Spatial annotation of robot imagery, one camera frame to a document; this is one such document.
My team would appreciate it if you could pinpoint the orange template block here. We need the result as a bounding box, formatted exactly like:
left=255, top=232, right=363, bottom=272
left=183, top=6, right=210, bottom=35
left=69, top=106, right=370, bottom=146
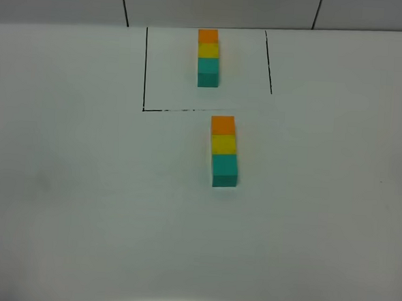
left=198, top=29, right=219, bottom=44

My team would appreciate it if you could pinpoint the teal template block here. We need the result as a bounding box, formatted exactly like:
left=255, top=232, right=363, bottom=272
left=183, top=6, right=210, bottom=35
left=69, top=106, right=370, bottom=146
left=197, top=57, right=220, bottom=88

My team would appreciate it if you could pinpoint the yellow template block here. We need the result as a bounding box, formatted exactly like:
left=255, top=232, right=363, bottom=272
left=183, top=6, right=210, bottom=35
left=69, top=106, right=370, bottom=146
left=198, top=43, right=220, bottom=59

